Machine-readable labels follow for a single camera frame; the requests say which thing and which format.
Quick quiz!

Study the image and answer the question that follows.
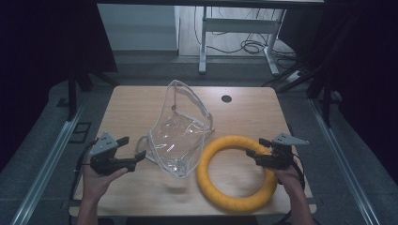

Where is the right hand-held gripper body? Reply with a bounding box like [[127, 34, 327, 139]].
[[254, 132, 311, 172]]

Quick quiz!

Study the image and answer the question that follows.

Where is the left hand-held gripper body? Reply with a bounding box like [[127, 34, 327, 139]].
[[89, 131, 138, 176]]

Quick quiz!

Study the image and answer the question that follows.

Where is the clear plastic bag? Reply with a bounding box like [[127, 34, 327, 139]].
[[136, 79, 216, 180]]

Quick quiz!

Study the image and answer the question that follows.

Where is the yellow foam ring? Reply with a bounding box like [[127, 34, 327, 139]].
[[195, 134, 279, 215]]

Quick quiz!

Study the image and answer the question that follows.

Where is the person's right hand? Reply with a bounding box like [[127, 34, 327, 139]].
[[272, 164, 304, 196]]

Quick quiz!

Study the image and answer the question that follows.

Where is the person's left hand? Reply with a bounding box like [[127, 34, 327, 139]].
[[81, 164, 129, 203]]

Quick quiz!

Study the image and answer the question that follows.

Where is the dark floor socket plate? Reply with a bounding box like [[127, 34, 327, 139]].
[[69, 121, 92, 144]]

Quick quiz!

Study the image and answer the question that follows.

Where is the black metal stand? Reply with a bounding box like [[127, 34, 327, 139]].
[[66, 67, 120, 122]]

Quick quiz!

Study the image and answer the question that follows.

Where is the black tripod stand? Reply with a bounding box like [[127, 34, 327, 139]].
[[262, 46, 345, 128]]

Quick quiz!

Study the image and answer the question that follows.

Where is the white power strip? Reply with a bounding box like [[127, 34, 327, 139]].
[[285, 70, 305, 83]]

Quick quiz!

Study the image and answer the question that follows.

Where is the black curtain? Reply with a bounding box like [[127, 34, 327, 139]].
[[0, 0, 118, 172], [278, 0, 398, 186]]

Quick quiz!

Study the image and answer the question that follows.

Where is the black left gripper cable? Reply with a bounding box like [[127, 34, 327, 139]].
[[69, 139, 100, 202]]

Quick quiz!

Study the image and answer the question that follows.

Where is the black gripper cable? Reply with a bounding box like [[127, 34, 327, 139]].
[[290, 152, 307, 191], [69, 139, 100, 202]]

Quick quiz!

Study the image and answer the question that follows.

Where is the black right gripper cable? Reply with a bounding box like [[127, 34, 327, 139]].
[[290, 152, 307, 191]]

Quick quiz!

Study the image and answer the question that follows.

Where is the aluminium floor rail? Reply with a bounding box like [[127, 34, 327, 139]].
[[9, 105, 86, 225], [307, 97, 382, 225]]

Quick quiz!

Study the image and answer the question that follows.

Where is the black floor cable bundle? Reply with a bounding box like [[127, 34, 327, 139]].
[[193, 6, 299, 63]]

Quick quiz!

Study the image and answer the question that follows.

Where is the white metal desk frame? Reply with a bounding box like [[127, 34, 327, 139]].
[[198, 6, 287, 76]]

